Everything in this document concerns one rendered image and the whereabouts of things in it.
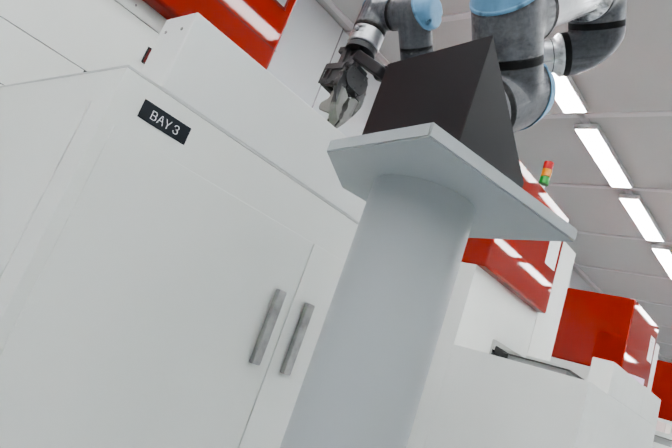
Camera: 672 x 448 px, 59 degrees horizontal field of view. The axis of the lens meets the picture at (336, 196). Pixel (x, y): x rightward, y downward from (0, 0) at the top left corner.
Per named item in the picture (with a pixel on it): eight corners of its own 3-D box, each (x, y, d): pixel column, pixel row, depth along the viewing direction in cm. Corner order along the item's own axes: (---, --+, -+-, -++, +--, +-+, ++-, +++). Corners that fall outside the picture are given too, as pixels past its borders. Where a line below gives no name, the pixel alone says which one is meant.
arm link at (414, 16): (446, 42, 134) (404, 43, 141) (443, -10, 130) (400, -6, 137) (429, 48, 128) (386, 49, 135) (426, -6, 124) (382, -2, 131)
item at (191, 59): (130, 89, 97) (165, 18, 101) (333, 222, 135) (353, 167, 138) (160, 86, 91) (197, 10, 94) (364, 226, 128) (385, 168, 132)
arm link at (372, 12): (394, -19, 134) (363, -15, 139) (377, 21, 131) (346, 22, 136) (408, 6, 140) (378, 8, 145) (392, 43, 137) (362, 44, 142)
